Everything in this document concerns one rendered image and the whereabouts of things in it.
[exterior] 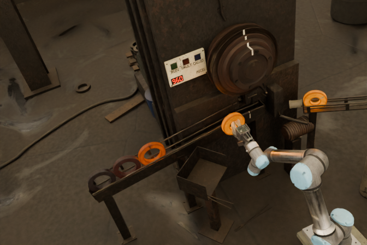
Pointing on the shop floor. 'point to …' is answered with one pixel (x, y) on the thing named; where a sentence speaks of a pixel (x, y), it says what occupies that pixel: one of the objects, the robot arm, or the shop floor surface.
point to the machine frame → (200, 11)
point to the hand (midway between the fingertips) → (232, 121)
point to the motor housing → (295, 136)
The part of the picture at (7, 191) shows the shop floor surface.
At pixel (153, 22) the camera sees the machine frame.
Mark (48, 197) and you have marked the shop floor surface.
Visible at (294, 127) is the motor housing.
